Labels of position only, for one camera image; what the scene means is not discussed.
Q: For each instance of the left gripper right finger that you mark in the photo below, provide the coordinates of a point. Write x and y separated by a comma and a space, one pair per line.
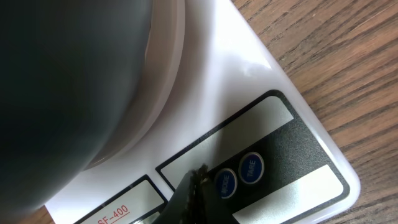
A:
211, 199

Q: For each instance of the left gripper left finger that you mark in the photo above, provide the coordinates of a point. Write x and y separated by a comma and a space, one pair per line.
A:
179, 208

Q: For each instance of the white digital kitchen scale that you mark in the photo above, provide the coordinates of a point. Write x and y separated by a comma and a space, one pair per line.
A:
211, 94

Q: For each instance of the blue plastic bowl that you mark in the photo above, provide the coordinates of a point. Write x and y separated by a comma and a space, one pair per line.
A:
68, 72

